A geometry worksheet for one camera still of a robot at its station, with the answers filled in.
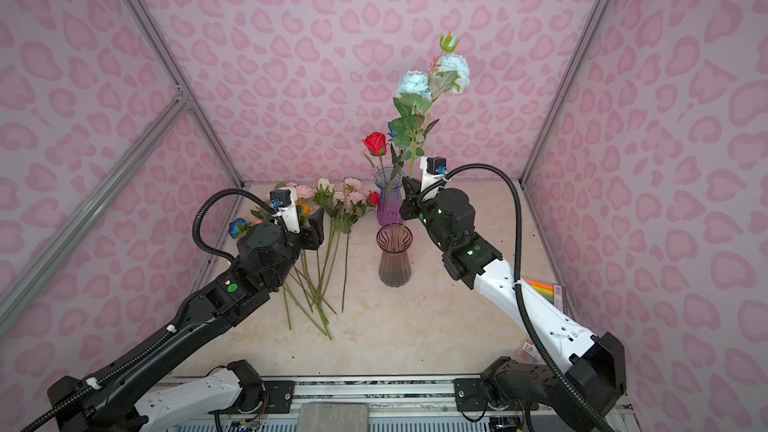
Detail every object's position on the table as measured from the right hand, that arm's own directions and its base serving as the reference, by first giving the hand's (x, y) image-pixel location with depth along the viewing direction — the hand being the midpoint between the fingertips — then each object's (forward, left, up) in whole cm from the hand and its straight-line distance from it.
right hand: (403, 177), depth 68 cm
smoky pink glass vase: (-3, +2, -22) cm, 22 cm away
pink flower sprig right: (+21, +20, -35) cm, 46 cm away
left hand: (-5, +21, -3) cm, 22 cm away
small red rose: (+23, +11, -35) cm, 44 cm away
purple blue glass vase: (+5, +4, -6) cm, 9 cm away
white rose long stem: (+26, +29, -31) cm, 50 cm away
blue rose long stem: (+10, +2, -3) cm, 10 cm away
